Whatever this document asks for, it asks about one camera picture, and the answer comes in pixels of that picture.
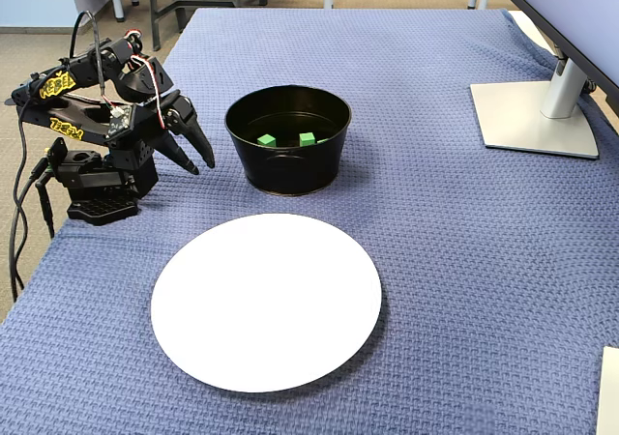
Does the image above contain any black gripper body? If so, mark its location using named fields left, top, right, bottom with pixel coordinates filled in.
left=133, top=97, right=171, bottom=154

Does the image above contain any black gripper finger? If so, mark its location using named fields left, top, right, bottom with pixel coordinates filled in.
left=165, top=94, right=216, bottom=169
left=152, top=131, right=201, bottom=176

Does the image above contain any white round plate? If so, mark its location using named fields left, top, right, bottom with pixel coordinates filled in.
left=149, top=212, right=383, bottom=393

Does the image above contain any black metal bucket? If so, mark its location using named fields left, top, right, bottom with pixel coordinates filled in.
left=223, top=84, right=353, bottom=197

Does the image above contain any blue woven tablecloth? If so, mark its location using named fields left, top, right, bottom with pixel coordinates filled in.
left=0, top=8, right=619, bottom=435

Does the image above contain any monitor with silver stand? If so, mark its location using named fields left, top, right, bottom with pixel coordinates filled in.
left=469, top=0, right=619, bottom=160

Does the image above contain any white flat board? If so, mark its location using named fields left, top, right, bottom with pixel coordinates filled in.
left=595, top=345, right=619, bottom=435

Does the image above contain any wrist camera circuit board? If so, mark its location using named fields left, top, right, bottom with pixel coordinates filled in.
left=103, top=104, right=135, bottom=140

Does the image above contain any red white gripper servo wire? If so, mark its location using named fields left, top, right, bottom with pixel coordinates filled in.
left=126, top=53, right=168, bottom=131

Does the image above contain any thin black camera cable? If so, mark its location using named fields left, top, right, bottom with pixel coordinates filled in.
left=70, top=10, right=111, bottom=113

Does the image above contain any dark grey table frame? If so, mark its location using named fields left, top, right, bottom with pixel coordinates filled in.
left=148, top=0, right=243, bottom=53

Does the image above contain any black cable with plug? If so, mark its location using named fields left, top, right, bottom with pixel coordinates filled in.
left=21, top=168, right=57, bottom=286

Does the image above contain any thick black power cable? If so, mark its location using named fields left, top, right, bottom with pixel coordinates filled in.
left=8, top=110, right=49, bottom=304

